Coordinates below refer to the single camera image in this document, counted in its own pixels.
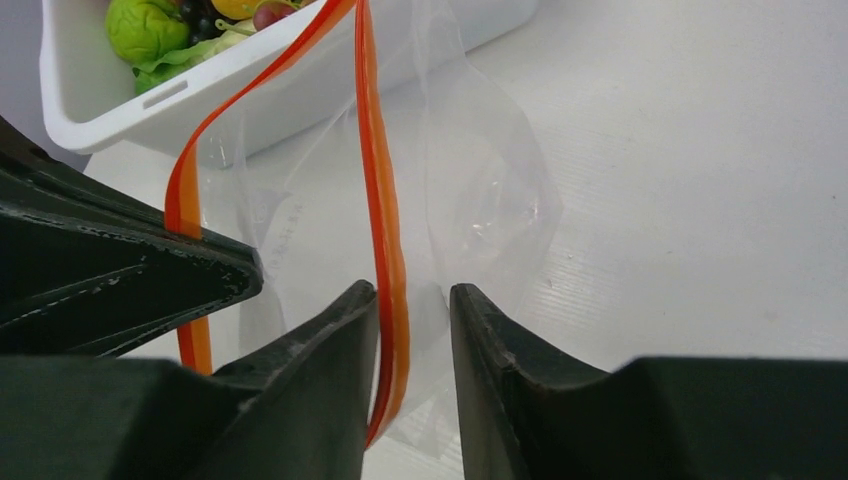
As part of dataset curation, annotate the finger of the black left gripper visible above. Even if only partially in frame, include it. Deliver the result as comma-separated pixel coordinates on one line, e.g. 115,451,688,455
1,122,263,356

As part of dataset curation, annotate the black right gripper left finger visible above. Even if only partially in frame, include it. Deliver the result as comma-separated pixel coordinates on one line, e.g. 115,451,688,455
1,280,378,479

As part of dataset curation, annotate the green cabbage ball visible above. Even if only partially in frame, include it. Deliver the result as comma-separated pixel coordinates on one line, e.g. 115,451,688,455
104,0,190,65

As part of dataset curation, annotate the clear zip top bag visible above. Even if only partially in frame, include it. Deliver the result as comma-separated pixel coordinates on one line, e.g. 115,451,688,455
164,1,563,445

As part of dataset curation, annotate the white plastic food bin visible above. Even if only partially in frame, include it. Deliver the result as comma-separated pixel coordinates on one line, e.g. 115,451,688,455
40,1,537,157

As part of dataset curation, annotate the green lettuce leaf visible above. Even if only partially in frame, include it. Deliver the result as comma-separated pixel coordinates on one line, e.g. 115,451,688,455
132,31,247,96

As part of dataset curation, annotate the dark grape bunch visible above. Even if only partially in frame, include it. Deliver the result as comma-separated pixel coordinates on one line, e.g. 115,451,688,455
176,0,230,47

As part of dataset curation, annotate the red grape bunch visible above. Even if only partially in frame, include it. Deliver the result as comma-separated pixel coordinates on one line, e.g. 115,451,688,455
252,0,300,31

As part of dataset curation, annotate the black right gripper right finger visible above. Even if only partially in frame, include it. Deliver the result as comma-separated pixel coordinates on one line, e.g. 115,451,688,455
450,284,847,479

